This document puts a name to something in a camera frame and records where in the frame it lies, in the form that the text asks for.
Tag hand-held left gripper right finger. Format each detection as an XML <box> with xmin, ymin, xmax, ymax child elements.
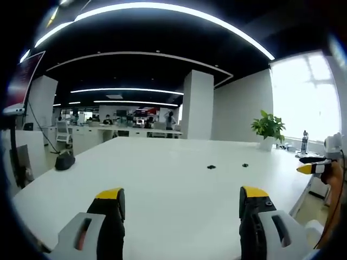
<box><xmin>239</xmin><ymin>185</ymin><xmax>313</xmax><ymax>260</ymax></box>

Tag white office chair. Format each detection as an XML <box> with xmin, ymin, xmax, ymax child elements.
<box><xmin>55</xmin><ymin>120</ymin><xmax>74</xmax><ymax>145</ymax></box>

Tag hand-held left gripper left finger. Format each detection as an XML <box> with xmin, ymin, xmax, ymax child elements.
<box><xmin>50</xmin><ymin>187</ymin><xmax>126</xmax><ymax>260</ymax></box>

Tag black pouch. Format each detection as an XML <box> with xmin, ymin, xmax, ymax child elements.
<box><xmin>54</xmin><ymin>154</ymin><xmax>76</xmax><ymax>171</ymax></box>

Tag open laptop with red screen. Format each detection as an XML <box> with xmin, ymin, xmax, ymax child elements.
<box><xmin>3</xmin><ymin>50</ymin><xmax>47</xmax><ymax>114</ymax></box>

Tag long white office desk row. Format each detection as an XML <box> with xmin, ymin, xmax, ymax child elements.
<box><xmin>72</xmin><ymin>125</ymin><xmax>183</xmax><ymax>148</ymax></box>

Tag clear water bottle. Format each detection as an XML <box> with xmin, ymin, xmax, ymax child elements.
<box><xmin>300</xmin><ymin>130</ymin><xmax>310</xmax><ymax>155</ymax></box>

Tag bright window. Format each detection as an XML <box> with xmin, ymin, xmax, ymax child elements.
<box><xmin>270</xmin><ymin>53</ymin><xmax>342</xmax><ymax>142</ymax></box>

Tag green potted plant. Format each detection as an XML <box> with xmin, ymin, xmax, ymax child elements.
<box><xmin>250</xmin><ymin>109</ymin><xmax>286</xmax><ymax>152</ymax></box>

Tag person's right hand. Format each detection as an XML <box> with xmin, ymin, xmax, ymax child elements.
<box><xmin>321</xmin><ymin>162</ymin><xmax>343</xmax><ymax>190</ymax></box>

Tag long ceiling light strip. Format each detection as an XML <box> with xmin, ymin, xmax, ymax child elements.
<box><xmin>34</xmin><ymin>2</ymin><xmax>276</xmax><ymax>61</ymax></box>

